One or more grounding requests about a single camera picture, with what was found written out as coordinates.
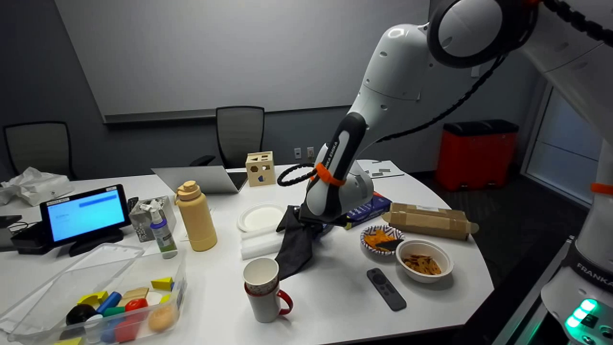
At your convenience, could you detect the white mug red handle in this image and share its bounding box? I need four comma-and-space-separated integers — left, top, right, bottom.
242, 255, 296, 326

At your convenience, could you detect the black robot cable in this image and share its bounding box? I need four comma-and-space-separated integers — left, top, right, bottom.
277, 0, 613, 188

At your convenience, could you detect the tan squeeze bottle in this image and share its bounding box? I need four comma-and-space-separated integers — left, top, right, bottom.
175, 178, 221, 253

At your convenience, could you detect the white crumpled plastic bag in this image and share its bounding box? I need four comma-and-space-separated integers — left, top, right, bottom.
0, 165, 72, 209

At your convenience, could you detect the wooden cube with holes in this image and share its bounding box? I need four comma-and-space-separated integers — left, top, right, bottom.
244, 149, 278, 190

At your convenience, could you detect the clear plastic container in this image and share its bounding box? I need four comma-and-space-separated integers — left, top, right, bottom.
56, 253, 190, 345

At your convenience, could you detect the yellow wedge block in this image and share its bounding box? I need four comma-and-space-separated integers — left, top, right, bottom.
148, 274, 177, 293

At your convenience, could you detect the black toy block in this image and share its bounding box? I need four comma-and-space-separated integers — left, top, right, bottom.
64, 303, 98, 326

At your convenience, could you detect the patterned bowl with orange chips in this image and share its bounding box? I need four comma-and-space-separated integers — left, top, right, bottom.
359, 222, 407, 260

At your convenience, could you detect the white foam roll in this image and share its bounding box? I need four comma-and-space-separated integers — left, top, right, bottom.
240, 228, 288, 262

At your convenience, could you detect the large wall whiteboard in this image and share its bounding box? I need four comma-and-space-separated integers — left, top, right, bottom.
52, 0, 434, 124

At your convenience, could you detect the white flat board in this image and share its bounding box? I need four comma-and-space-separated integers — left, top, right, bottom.
359, 159, 409, 182

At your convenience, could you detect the glass door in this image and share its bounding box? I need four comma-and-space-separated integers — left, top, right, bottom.
520, 84, 606, 209

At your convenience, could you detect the green toy block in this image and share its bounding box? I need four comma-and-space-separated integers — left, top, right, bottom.
100, 305, 129, 320

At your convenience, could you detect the blue book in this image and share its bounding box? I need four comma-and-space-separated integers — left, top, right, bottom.
344, 191, 393, 228

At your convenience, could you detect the grey laptop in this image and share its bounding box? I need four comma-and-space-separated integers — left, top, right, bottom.
150, 163, 250, 195

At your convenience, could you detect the black mesh office chair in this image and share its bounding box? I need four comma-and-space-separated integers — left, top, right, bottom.
3, 119, 75, 180
188, 103, 269, 170

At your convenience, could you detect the metal robot stand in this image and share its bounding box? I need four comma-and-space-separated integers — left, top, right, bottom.
491, 234, 577, 345

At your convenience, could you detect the black remote control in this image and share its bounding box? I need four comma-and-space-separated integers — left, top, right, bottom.
365, 266, 411, 314

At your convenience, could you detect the yellow toy block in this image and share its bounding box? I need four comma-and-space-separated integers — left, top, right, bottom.
77, 289, 110, 308

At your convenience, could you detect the blue cylinder block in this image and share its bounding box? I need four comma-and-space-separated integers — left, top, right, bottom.
95, 289, 125, 316

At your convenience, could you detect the orange egg toy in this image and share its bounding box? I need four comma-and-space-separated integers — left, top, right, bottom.
146, 301, 181, 335

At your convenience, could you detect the tan wooden block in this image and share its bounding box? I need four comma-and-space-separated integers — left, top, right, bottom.
119, 285, 154, 303

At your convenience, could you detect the white milk carton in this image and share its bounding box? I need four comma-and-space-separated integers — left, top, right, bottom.
129, 195, 179, 243

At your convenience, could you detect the white plate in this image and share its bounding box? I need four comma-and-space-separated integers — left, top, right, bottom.
234, 203, 288, 236

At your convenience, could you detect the black tablet stand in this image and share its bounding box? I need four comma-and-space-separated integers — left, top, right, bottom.
8, 218, 131, 259

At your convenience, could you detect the black towel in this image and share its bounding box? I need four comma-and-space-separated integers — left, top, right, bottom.
275, 203, 336, 282

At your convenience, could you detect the black tablet lit screen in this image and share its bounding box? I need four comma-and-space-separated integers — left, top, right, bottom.
39, 182, 133, 249

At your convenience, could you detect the white toy block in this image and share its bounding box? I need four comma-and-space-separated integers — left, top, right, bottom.
81, 312, 106, 331

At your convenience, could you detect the white bowl with pretzels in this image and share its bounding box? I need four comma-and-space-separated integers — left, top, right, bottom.
395, 236, 457, 285

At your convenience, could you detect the small clear spray bottle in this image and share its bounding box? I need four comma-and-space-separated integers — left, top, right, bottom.
148, 203, 181, 260

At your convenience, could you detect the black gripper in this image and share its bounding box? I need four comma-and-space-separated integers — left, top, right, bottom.
301, 207, 351, 234

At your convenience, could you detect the red toy block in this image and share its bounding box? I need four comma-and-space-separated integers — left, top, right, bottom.
114, 297, 152, 345

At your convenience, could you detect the red bin black lid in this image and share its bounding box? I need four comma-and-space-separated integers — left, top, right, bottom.
436, 117, 522, 193

